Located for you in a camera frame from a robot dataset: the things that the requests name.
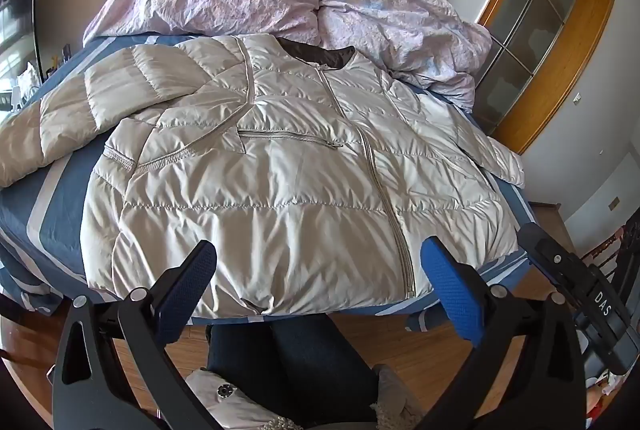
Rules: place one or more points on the person's dark trouser legs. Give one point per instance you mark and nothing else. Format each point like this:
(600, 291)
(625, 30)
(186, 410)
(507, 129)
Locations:
(300, 360)

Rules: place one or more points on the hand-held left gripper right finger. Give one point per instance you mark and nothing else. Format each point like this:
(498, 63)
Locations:
(450, 295)

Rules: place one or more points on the wooden cabinet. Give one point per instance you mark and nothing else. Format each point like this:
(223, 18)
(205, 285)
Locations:
(552, 222)

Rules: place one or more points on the wooden framed glass door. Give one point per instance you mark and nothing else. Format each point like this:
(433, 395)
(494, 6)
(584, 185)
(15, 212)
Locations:
(530, 24)

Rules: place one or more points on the window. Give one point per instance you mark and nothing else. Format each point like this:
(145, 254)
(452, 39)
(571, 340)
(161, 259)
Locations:
(17, 9)

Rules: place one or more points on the blue striped bed sheet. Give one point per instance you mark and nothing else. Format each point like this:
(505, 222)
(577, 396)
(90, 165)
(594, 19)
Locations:
(55, 230)

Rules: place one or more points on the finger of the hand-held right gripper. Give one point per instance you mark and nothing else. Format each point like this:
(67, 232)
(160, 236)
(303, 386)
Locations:
(550, 255)

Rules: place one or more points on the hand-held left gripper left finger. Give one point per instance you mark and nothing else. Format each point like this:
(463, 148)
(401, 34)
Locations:
(192, 290)

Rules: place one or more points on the beige puffer jacket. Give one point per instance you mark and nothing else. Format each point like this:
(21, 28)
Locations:
(280, 190)

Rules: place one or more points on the grey fuzzy slipper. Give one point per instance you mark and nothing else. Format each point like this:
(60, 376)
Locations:
(395, 397)

